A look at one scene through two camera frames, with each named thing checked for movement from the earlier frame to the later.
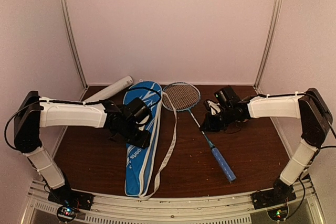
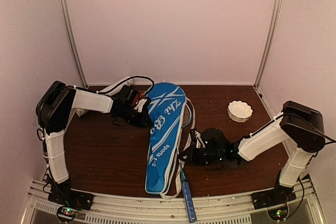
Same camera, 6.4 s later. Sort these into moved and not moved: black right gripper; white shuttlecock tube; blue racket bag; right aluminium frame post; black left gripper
Moved: blue racket bag; black left gripper; black right gripper
Not moved: right aluminium frame post; white shuttlecock tube
